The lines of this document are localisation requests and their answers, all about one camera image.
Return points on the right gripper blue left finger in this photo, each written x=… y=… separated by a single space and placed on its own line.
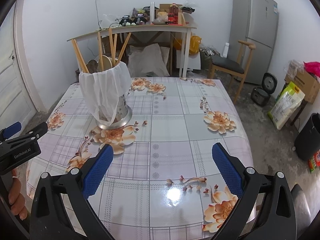
x=94 y=170

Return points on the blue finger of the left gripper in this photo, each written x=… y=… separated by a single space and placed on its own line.
x=8 y=132

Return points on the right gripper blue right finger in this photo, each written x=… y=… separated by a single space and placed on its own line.
x=230 y=169

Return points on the steel utensil holder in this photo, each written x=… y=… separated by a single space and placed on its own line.
x=123 y=115

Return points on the wooden chopstick one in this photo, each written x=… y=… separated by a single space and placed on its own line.
x=79 y=56

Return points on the wooden chopstick two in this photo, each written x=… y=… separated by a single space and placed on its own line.
x=100 y=48

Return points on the wooden chopstick four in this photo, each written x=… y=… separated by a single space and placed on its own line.
x=114 y=48

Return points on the steel spoon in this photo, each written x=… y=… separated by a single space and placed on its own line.
x=92 y=66

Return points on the white ceramic spoon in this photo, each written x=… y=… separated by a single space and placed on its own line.
x=105 y=63

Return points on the wooden chopstick five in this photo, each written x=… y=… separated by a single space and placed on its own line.
x=123 y=48

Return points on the person's left hand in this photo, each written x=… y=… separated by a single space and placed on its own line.
x=16 y=199

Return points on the white door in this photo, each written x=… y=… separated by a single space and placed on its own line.
x=15 y=102

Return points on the floral plastic tablecloth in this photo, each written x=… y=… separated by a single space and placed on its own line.
x=163 y=182

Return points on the black trash bin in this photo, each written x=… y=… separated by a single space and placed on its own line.
x=307 y=142

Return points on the red snack packet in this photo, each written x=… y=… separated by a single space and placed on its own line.
x=314 y=161

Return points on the black rice cooker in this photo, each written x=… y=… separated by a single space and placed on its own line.
x=261 y=95

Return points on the white mesh cloth cover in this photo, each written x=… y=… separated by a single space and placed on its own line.
x=102 y=91

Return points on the yellow green rice bag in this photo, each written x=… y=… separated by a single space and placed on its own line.
x=290 y=99

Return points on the wooden chair black seat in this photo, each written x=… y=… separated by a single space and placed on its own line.
x=232 y=67

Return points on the cardboard box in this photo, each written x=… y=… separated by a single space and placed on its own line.
x=307 y=84

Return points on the white sack under table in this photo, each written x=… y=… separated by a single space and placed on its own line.
x=149 y=61

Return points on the pink plastic bag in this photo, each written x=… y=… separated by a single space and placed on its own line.
x=312 y=68

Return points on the yellow plastic bag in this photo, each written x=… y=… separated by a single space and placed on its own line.
x=195 y=42

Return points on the white side table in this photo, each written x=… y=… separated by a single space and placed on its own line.
x=184 y=30

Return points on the silver refrigerator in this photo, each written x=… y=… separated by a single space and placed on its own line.
x=254 y=21

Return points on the clutter on side table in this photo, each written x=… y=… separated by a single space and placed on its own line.
x=171 y=13

